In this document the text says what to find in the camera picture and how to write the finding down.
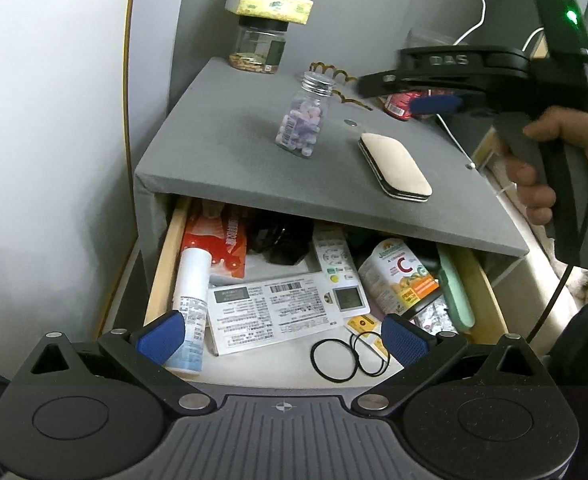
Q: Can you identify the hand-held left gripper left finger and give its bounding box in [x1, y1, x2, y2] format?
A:
[8, 310, 225, 418]

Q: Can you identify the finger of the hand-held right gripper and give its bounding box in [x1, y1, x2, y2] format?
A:
[408, 93, 466, 117]
[356, 70, 407, 101]

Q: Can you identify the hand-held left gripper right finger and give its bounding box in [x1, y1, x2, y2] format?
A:
[351, 312, 570, 418]

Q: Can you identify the beige oval case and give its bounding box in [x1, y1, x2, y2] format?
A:
[358, 132, 433, 203]

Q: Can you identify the clear bottle of purple tablets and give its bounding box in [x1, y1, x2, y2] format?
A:
[275, 71, 335, 159]

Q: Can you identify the grey nightstand drawer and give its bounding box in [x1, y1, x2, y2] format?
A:
[142, 196, 511, 392]

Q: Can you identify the person's right hand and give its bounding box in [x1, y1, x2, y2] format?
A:
[505, 106, 588, 252]

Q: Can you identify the red supplement bottle black cap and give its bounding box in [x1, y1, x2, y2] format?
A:
[381, 91, 427, 121]

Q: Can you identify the silver blister pack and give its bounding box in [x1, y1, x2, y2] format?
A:
[413, 299, 461, 337]

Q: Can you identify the brown wavy hair band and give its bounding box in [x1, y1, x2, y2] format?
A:
[308, 60, 375, 112]

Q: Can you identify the small yellow tag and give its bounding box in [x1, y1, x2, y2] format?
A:
[345, 314, 381, 335]

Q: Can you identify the white spray bottle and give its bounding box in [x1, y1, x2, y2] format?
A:
[165, 247, 213, 375]

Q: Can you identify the orange and green vitamin pouch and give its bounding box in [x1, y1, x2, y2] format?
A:
[358, 239, 441, 317]

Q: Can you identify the clear bag of red berries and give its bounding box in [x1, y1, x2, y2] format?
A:
[406, 27, 457, 52]

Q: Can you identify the mint green case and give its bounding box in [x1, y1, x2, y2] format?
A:
[436, 246, 476, 334]

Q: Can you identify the white remote control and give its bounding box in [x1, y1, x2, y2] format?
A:
[313, 231, 373, 317]

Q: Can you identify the red and white packet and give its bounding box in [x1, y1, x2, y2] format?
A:
[181, 202, 249, 281]

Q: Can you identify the white labelled box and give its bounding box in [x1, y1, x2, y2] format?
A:
[207, 271, 349, 357]

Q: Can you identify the clear jar with black lid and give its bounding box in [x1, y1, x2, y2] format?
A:
[229, 15, 289, 76]

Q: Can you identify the yellow tissue box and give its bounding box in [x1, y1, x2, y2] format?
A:
[224, 0, 315, 26]

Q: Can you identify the black faceted object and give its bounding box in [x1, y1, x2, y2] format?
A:
[248, 217, 315, 267]

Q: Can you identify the grey fabric nightstand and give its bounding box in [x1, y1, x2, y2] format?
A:
[132, 56, 531, 262]

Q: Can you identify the white charging cable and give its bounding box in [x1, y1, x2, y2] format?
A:
[435, 0, 490, 171]

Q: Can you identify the black hair tie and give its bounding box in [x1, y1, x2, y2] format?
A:
[310, 339, 359, 384]
[350, 331, 391, 377]

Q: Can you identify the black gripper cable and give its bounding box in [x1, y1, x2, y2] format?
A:
[524, 60, 588, 346]

